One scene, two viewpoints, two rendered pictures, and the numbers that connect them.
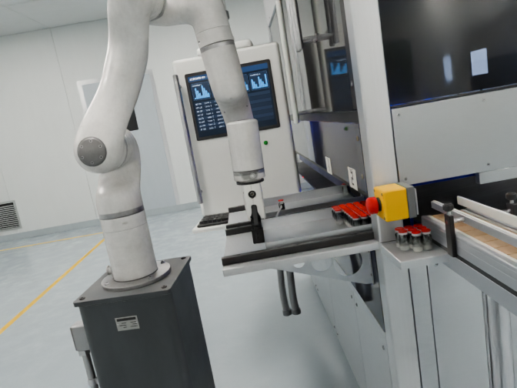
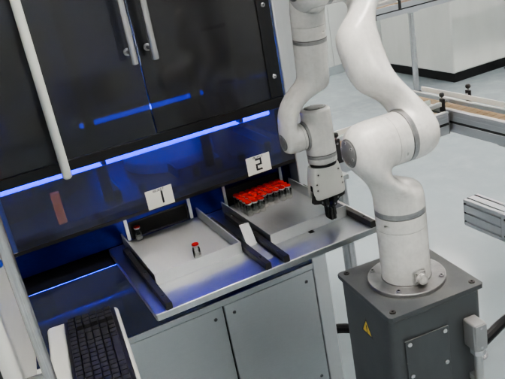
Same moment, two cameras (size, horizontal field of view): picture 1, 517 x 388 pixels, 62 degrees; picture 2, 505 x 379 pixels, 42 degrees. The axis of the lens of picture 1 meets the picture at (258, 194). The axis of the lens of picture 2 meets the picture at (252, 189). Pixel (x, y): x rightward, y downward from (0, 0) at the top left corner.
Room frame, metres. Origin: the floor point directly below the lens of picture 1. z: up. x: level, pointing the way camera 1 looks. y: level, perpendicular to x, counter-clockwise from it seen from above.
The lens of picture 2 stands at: (1.98, 1.55, 1.72)
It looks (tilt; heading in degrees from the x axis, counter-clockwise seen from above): 22 degrees down; 248
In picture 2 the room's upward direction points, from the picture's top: 11 degrees counter-clockwise
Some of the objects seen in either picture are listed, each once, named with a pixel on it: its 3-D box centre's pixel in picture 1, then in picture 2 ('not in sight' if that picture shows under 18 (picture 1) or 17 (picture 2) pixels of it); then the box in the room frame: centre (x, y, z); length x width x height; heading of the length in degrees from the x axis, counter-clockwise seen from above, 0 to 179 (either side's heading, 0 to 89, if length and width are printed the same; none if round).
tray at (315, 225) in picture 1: (320, 225); (281, 208); (1.21, -0.16, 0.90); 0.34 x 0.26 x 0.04; 91
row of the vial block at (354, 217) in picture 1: (349, 218); (267, 198); (1.21, -0.25, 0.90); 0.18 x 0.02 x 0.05; 1
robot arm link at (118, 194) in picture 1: (115, 168); (383, 167); (1.18, 0.37, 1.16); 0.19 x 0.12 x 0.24; 178
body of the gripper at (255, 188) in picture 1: (252, 197); (325, 177); (1.14, 0.02, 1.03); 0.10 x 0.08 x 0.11; 1
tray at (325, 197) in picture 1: (309, 202); (178, 243); (1.55, -0.18, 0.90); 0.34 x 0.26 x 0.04; 91
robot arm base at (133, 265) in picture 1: (129, 245); (403, 244); (1.15, 0.38, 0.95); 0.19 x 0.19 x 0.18
